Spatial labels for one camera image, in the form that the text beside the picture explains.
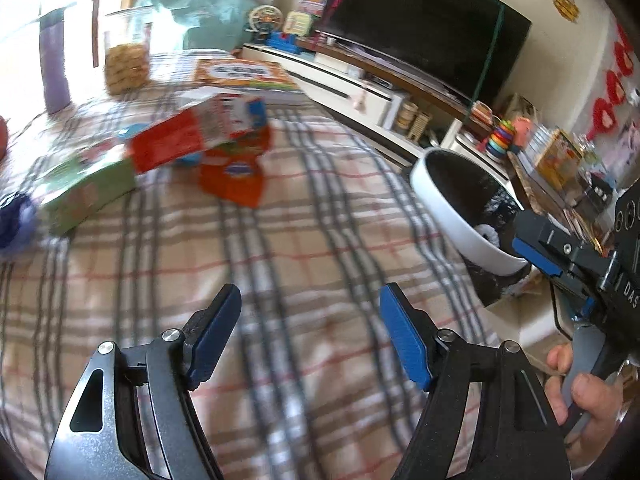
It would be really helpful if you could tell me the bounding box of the blue wrapper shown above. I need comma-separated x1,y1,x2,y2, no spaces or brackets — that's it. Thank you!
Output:
0,193,38,259

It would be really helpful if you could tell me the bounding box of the green snack box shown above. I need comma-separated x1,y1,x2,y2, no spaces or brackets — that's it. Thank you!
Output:
34,139,136,237

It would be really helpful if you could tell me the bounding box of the orange snack bag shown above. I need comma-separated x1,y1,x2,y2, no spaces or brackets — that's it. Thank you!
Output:
198,127,271,208

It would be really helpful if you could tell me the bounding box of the red carton box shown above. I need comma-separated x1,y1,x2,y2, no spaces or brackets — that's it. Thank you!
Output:
129,92,271,174

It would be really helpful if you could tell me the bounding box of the white trash bin black liner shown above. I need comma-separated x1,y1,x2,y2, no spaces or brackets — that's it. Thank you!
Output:
409,148,530,307

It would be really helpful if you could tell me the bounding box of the right hand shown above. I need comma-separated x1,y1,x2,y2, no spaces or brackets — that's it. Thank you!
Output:
544,344,624,470

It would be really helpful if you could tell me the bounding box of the marble side counter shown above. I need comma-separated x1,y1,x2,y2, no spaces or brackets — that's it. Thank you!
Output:
506,152,610,256

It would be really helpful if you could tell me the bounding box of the yellow toy box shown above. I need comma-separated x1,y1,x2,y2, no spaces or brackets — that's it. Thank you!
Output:
534,128,582,192

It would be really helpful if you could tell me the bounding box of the plaid blanket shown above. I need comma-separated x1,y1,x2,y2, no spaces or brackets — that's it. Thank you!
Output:
1,96,497,479

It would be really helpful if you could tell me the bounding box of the white TV cabinet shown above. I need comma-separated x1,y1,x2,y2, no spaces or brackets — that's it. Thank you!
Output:
242,42,509,184

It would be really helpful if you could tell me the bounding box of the black television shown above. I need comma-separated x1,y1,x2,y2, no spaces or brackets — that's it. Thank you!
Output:
320,0,532,104

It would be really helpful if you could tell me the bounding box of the red apple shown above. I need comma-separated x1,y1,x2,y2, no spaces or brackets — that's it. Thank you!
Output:
0,116,9,161

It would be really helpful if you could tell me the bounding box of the orange children's book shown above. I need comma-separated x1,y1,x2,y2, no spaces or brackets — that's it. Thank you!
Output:
193,58,299,91

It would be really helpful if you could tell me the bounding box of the toy ferris wheel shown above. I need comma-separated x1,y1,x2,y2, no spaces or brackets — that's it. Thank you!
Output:
246,4,284,44

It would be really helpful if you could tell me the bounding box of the clear jar of snacks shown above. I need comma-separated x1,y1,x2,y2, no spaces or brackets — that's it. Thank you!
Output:
103,6,153,96

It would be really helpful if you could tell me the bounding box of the purple thermos bottle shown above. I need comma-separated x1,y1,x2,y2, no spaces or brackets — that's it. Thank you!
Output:
38,8,70,115

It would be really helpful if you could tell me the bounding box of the teal covered furniture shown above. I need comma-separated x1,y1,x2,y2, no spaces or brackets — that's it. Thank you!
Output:
134,0,258,53

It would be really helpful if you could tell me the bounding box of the rainbow stacking ring toy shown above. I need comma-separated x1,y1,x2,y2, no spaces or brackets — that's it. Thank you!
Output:
485,119,515,160

